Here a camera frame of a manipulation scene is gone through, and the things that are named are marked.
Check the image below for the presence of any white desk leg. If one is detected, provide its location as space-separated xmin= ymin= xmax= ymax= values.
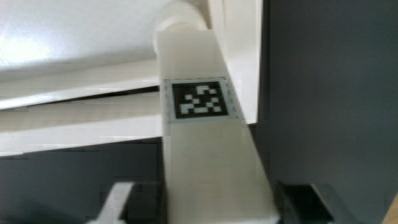
xmin=155 ymin=0 xmax=279 ymax=224

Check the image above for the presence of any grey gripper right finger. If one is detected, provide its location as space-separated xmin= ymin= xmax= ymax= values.
xmin=276 ymin=182 xmax=350 ymax=224

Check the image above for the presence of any white front fence bar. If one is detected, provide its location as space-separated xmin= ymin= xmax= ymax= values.
xmin=0 ymin=92 xmax=162 ymax=157

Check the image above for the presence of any white desk top tray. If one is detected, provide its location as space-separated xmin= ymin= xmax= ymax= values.
xmin=0 ymin=0 xmax=263 ymax=122

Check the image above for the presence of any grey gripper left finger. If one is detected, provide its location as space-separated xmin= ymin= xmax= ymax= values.
xmin=86 ymin=182 xmax=135 ymax=224

